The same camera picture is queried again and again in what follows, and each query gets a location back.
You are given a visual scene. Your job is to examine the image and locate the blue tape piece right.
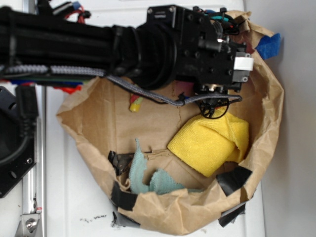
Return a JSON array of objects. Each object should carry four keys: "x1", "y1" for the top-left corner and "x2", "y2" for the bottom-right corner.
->
[{"x1": 256, "y1": 33, "x2": 281, "y2": 60}]

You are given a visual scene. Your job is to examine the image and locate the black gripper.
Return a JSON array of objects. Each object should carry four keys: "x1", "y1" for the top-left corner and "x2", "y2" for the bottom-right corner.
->
[{"x1": 147, "y1": 5, "x2": 254, "y2": 119}]

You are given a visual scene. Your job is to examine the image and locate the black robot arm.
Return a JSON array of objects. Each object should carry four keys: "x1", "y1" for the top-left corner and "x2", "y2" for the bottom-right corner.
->
[{"x1": 0, "y1": 0, "x2": 254, "y2": 119}]

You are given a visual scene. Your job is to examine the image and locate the teal microfiber cloth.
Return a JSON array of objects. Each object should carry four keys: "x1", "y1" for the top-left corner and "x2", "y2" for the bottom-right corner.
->
[{"x1": 128, "y1": 139, "x2": 205, "y2": 195}]

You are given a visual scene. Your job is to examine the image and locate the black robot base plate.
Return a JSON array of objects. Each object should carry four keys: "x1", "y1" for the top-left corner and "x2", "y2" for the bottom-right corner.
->
[{"x1": 0, "y1": 85, "x2": 39, "y2": 198}]

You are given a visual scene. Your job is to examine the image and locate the brown paper bag container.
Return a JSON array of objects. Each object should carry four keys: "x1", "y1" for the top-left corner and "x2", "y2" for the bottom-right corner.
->
[{"x1": 56, "y1": 10, "x2": 284, "y2": 236}]

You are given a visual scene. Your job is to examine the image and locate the aluminium extrusion rail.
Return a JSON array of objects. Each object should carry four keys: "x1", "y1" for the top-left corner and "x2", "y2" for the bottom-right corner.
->
[{"x1": 21, "y1": 0, "x2": 47, "y2": 237}]

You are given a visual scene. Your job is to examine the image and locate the multicolored twisted rope toy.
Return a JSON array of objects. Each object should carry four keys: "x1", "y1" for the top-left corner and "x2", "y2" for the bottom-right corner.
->
[{"x1": 129, "y1": 94, "x2": 143, "y2": 113}]

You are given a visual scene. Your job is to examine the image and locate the metal corner bracket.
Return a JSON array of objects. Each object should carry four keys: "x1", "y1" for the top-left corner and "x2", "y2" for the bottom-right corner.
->
[{"x1": 15, "y1": 213, "x2": 42, "y2": 237}]

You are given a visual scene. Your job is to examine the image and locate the yellow microfiber cloth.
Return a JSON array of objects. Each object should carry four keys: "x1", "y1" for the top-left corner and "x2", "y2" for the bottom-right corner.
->
[{"x1": 167, "y1": 113, "x2": 249, "y2": 177}]

